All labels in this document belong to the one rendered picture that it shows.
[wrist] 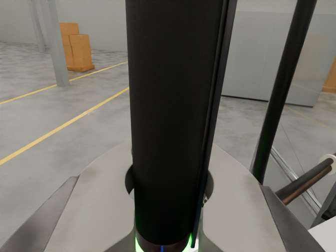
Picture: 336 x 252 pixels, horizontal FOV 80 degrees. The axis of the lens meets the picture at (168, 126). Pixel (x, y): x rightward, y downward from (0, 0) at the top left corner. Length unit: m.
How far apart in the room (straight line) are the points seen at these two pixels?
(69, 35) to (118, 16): 5.93
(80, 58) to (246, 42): 5.60
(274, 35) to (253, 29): 0.49
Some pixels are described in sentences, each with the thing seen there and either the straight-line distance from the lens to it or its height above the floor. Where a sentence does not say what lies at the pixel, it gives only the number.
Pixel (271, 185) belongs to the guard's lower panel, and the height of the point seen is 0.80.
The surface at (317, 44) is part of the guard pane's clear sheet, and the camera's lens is 1.31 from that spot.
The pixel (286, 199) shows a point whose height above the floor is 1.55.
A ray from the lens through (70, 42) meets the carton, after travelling 8.44.
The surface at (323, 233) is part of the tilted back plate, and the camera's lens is 0.66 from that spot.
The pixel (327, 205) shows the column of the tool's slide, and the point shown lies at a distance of 0.91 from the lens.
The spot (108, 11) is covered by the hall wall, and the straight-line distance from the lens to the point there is 14.20.
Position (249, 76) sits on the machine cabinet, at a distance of 5.66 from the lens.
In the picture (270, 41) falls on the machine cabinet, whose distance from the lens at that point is 5.59.
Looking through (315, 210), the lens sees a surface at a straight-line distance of 1.22.
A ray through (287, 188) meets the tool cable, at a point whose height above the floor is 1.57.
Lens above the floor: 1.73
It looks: 27 degrees down
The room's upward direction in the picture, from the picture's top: 3 degrees clockwise
